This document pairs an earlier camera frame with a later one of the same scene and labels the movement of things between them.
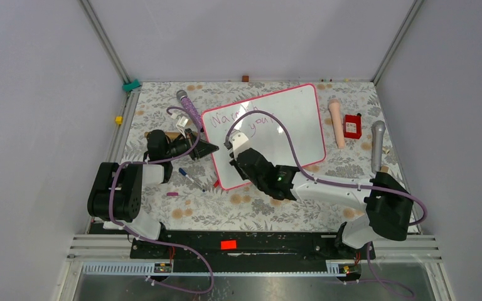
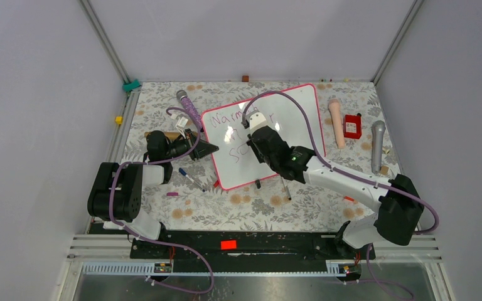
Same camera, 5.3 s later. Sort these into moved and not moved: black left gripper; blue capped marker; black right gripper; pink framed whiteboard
Moved: black right gripper
Not moved: pink framed whiteboard; black left gripper; blue capped marker
